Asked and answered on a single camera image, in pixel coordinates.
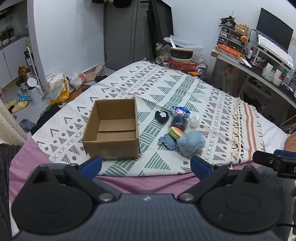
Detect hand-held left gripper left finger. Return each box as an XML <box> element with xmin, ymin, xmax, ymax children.
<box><xmin>27</xmin><ymin>156</ymin><xmax>116</xmax><ymax>203</ymax></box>

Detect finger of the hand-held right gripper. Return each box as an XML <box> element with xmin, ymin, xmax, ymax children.
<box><xmin>274</xmin><ymin>149</ymin><xmax>296</xmax><ymax>160</ymax></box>
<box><xmin>253</xmin><ymin>151</ymin><xmax>281</xmax><ymax>172</ymax></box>

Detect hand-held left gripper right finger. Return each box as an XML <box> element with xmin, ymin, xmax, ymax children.
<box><xmin>177</xmin><ymin>155</ymin><xmax>267</xmax><ymax>202</ymax></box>

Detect fluffy light blue plush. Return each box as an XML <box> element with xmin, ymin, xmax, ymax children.
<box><xmin>177</xmin><ymin>130</ymin><xmax>206</xmax><ymax>158</ymax></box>

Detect brown cardboard box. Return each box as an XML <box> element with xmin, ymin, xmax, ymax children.
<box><xmin>82</xmin><ymin>98</ymin><xmax>141</xmax><ymax>160</ymax></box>

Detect blue crochet coaster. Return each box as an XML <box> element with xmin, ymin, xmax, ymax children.
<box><xmin>158</xmin><ymin>134</ymin><xmax>178</xmax><ymax>151</ymax></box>

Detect hamburger plush toy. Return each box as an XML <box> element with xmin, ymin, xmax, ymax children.
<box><xmin>168</xmin><ymin>126</ymin><xmax>185</xmax><ymax>139</ymax></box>

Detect blue printed small packet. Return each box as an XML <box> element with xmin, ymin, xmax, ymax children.
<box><xmin>171</xmin><ymin>106</ymin><xmax>192</xmax><ymax>116</ymax></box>

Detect black crochet piece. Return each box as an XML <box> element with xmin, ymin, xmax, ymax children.
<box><xmin>154</xmin><ymin>111</ymin><xmax>170</xmax><ymax>123</ymax></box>

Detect white sheet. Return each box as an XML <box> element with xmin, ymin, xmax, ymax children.
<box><xmin>254</xmin><ymin>109</ymin><xmax>291</xmax><ymax>154</ymax></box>

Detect pink bedsheet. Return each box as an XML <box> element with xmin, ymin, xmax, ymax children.
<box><xmin>9</xmin><ymin>138</ymin><xmax>255</xmax><ymax>203</ymax></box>

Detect black clothing pile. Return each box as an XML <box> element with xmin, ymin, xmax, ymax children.
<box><xmin>30</xmin><ymin>104</ymin><xmax>66</xmax><ymax>135</ymax></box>

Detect white patterned tasselled blanket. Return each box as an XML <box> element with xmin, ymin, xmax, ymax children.
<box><xmin>31</xmin><ymin>61</ymin><xmax>266</xmax><ymax>177</ymax></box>

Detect white desk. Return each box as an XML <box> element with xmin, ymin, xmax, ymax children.
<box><xmin>211</xmin><ymin>50</ymin><xmax>296</xmax><ymax>109</ymax></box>

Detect yellow and white bag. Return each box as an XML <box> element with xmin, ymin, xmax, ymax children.
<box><xmin>46</xmin><ymin>73</ymin><xmax>70</xmax><ymax>105</ymax></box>

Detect white red plastic bag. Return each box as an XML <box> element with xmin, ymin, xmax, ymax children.
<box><xmin>70</xmin><ymin>72</ymin><xmax>87</xmax><ymax>89</ymax></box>
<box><xmin>94</xmin><ymin>62</ymin><xmax>105</xmax><ymax>77</ymax></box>

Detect dark grey cloth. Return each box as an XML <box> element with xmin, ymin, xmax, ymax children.
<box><xmin>0</xmin><ymin>142</ymin><xmax>15</xmax><ymax>241</ymax></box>

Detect dotted cream curtain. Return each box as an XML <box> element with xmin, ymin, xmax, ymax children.
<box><xmin>0</xmin><ymin>97</ymin><xmax>28</xmax><ymax>146</ymax></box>

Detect white electric kettle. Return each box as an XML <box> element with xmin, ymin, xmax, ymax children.
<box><xmin>27</xmin><ymin>77</ymin><xmax>44</xmax><ymax>105</ymax></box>

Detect white keyboard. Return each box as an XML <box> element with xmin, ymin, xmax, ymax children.
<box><xmin>257</xmin><ymin>34</ymin><xmax>295</xmax><ymax>69</ymax></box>

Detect red plastic basket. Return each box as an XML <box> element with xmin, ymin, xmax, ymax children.
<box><xmin>167</xmin><ymin>58</ymin><xmax>199</xmax><ymax>72</ymax></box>

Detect cream and black bowl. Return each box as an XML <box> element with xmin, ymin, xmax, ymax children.
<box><xmin>170</xmin><ymin>47</ymin><xmax>194</xmax><ymax>64</ymax></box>

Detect orange drink bottle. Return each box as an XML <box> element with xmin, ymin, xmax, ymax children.
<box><xmin>18</xmin><ymin>65</ymin><xmax>29</xmax><ymax>80</ymax></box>

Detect black computer monitor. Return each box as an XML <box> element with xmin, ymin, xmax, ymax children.
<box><xmin>255</xmin><ymin>7</ymin><xmax>294</xmax><ymax>50</ymax></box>

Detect small drawer organiser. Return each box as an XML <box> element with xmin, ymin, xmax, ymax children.
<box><xmin>217</xmin><ymin>25</ymin><xmax>247</xmax><ymax>54</ymax></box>

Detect wicker basket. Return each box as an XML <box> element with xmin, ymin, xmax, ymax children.
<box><xmin>235</xmin><ymin>23</ymin><xmax>250</xmax><ymax>36</ymax></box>

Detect white cabinet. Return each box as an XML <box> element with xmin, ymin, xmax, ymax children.
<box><xmin>0</xmin><ymin>35</ymin><xmax>28</xmax><ymax>90</ymax></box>

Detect grey wardrobe door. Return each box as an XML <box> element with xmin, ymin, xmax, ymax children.
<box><xmin>103</xmin><ymin>0</ymin><xmax>148</xmax><ymax>70</ymax></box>

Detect black leaning panels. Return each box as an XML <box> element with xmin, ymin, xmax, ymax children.
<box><xmin>147</xmin><ymin>0</ymin><xmax>174</xmax><ymax>59</ymax></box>

